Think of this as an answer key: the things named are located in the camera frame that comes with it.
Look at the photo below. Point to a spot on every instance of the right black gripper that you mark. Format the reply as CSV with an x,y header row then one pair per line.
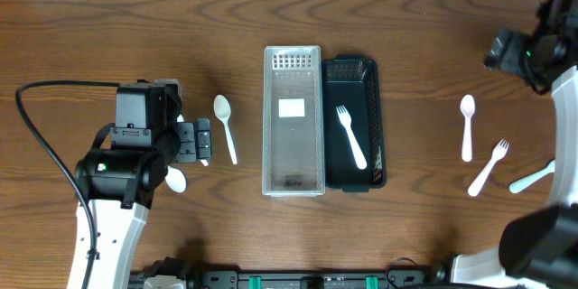
x,y
510,58

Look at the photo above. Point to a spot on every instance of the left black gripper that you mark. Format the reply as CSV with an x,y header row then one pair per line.
x,y
202,140

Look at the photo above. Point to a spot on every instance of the white plastic spoon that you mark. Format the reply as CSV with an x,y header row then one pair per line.
x,y
176,179
222,111
180,118
467,108

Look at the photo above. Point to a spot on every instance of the white plastic fork slanted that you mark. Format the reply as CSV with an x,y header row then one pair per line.
x,y
499,152

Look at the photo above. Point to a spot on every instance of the white plastic fork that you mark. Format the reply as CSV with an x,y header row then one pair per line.
x,y
525,182
345,120

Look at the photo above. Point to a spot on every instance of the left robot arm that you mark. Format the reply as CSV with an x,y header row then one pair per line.
x,y
128,160

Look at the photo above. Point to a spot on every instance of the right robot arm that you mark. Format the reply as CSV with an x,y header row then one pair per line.
x,y
540,249

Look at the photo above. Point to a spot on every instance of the clear plastic mesh tray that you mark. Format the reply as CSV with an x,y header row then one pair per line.
x,y
293,149

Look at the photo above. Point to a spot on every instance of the black plastic mesh tray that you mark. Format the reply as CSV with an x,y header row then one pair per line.
x,y
352,81

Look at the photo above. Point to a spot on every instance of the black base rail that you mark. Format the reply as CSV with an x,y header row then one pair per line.
x,y
175,273

